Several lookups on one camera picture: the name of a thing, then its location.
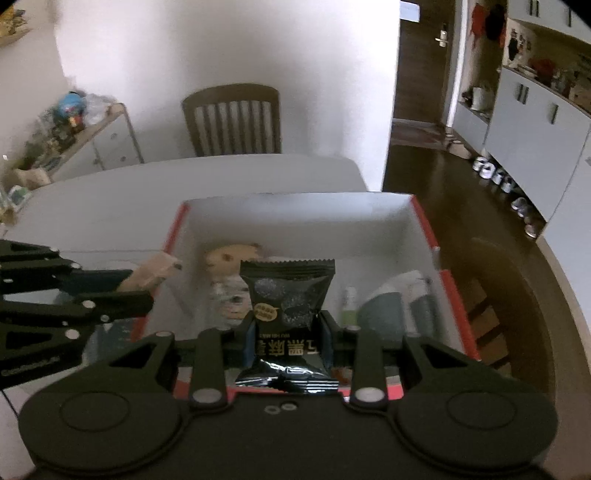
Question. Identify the green white bottle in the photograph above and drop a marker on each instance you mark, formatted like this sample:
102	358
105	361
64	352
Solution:
350	307

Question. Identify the tan capybara plush toy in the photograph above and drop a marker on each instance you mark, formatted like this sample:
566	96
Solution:
231	258

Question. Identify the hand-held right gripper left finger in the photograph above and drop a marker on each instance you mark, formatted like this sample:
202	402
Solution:
244	344

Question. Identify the brown door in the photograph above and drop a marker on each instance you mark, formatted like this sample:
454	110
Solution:
420	83

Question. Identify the door rug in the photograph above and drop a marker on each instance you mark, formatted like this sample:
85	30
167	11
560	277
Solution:
418	134

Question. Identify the white plastic bag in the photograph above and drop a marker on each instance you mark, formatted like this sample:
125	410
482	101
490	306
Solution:
99	110

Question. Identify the beige slippers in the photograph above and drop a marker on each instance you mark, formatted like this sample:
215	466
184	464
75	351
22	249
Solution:
458	147

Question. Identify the red hanging cloth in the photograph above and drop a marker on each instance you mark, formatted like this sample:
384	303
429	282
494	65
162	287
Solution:
479	21

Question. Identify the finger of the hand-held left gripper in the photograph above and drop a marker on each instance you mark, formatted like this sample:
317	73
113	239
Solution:
120	304
92	279

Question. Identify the black snack packet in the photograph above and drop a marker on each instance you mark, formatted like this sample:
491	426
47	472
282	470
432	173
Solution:
286	295

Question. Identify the brown wooden chair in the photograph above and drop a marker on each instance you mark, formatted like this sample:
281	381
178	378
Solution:
531	314
231	94

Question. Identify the grey white tissue pack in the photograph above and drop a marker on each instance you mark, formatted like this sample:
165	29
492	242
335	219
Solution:
397	309

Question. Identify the row of white shoes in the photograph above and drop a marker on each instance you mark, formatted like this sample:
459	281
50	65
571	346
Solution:
503	184

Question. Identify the black hanging cloth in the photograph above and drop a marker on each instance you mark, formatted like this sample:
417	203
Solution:
495	22

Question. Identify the white sideboard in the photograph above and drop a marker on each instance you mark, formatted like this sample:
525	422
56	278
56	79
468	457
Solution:
111	143

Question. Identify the clear plastic bag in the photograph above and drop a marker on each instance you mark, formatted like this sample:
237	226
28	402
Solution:
228	300

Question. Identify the cluster of dark bottles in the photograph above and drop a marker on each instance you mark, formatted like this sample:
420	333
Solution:
64	127

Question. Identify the small beige box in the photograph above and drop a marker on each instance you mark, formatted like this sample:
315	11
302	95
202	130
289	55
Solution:
152	272

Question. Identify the white wall cabinet unit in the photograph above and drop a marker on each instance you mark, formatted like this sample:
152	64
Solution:
521	134

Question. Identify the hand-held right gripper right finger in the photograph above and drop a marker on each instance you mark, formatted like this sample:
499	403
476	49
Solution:
328	341

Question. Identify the red cardboard box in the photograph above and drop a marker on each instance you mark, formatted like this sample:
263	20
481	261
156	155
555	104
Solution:
295	221

